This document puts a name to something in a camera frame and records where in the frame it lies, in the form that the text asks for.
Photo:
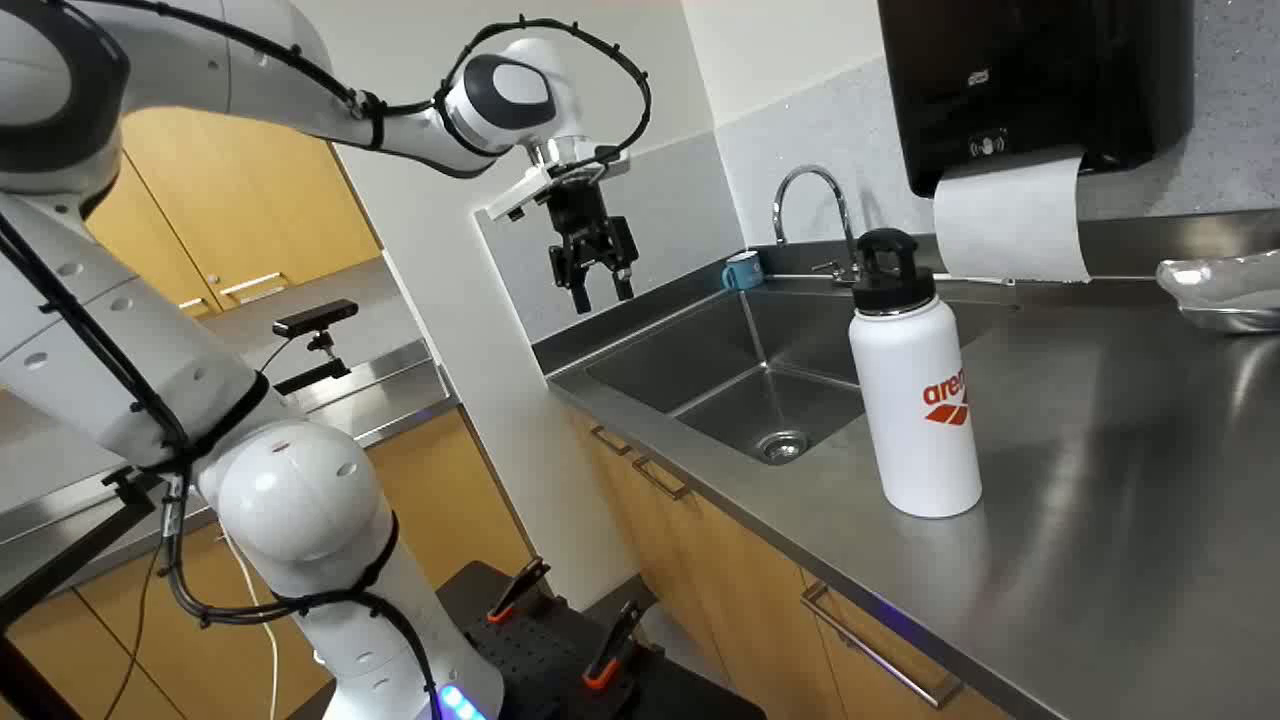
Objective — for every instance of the white paper towel sheet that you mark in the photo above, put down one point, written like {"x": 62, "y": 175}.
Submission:
{"x": 1015, "y": 227}

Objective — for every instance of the stainless steel sink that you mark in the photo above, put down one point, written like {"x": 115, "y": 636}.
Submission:
{"x": 762, "y": 372}

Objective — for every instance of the background wooden wall cabinet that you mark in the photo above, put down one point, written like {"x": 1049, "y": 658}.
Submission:
{"x": 216, "y": 215}

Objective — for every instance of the black camera on stand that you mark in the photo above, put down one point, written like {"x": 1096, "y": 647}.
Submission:
{"x": 313, "y": 325}

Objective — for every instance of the wooden cabinet door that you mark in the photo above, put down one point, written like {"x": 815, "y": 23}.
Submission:
{"x": 742, "y": 592}
{"x": 640, "y": 522}

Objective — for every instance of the far right cabinet door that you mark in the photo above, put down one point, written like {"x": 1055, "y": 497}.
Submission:
{"x": 847, "y": 664}

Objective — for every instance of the black clamp with orange tip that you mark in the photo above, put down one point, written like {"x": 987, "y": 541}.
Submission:
{"x": 517, "y": 588}

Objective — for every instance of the white bottle with black cap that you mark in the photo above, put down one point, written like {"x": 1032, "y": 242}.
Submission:
{"x": 908, "y": 372}

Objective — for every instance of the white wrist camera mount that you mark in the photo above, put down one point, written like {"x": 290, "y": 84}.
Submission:
{"x": 545, "y": 179}

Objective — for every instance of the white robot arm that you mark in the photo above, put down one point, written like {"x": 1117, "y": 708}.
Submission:
{"x": 102, "y": 349}

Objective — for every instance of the door metal handle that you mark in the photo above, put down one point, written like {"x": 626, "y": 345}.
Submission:
{"x": 610, "y": 440}
{"x": 661, "y": 477}

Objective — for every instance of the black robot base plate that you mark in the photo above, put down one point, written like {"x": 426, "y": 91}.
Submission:
{"x": 575, "y": 664}

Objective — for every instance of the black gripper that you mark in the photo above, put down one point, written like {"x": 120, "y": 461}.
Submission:
{"x": 589, "y": 234}

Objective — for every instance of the black paper towel dispenser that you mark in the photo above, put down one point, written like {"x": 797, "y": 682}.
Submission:
{"x": 993, "y": 83}

